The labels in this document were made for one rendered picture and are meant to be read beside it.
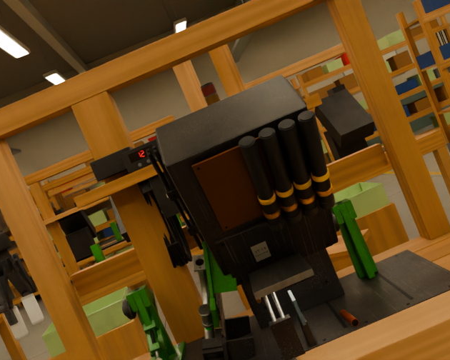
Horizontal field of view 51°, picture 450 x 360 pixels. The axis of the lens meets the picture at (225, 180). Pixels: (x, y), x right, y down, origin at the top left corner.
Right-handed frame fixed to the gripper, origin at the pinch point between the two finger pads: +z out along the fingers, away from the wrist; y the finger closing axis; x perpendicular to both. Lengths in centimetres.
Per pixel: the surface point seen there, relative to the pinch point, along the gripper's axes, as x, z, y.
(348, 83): 327, -41, -759
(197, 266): 35, 12, -36
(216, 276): 40, 15, -29
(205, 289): 34, 21, -43
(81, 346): -20, 28, -66
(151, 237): 20, 1, -66
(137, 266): 9, 10, -75
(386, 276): 90, 41, -46
